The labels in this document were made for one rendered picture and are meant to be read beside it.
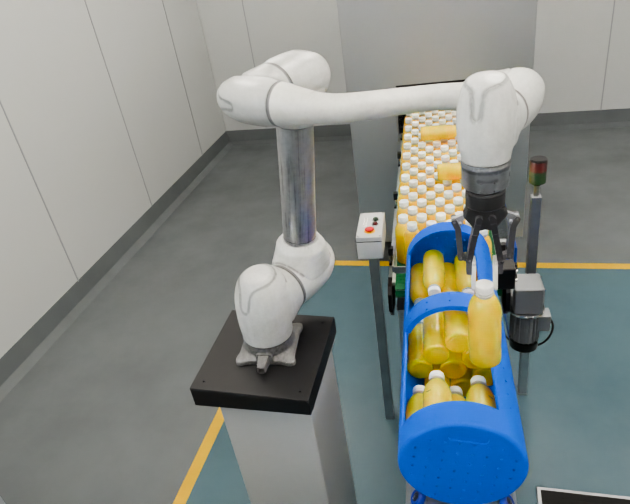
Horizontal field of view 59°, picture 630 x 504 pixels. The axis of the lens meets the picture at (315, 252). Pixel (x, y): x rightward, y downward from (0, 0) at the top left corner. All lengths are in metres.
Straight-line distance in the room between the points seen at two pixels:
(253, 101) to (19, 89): 2.95
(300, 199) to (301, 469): 0.88
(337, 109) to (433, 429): 0.71
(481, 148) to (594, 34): 5.04
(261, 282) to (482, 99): 0.82
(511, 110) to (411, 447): 0.74
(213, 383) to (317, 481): 0.51
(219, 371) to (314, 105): 0.87
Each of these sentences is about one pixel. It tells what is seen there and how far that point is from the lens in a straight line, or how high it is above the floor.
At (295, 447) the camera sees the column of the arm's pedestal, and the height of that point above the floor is 0.78.
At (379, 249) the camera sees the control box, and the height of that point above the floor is 1.04.
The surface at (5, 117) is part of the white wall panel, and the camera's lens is 4.00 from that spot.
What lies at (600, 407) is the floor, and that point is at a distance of 3.08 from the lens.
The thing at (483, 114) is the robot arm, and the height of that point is 1.86.
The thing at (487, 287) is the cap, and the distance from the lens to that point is 1.24.
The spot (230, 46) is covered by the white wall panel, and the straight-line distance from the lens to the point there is 6.41.
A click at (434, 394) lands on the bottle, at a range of 1.44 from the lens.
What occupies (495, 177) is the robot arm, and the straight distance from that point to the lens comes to 1.08.
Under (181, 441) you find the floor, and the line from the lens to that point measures 3.08.
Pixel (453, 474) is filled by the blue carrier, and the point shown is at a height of 1.07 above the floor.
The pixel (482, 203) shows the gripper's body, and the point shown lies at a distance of 1.11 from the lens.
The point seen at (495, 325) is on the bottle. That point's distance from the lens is 1.28.
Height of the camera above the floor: 2.20
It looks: 31 degrees down
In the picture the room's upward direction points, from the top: 9 degrees counter-clockwise
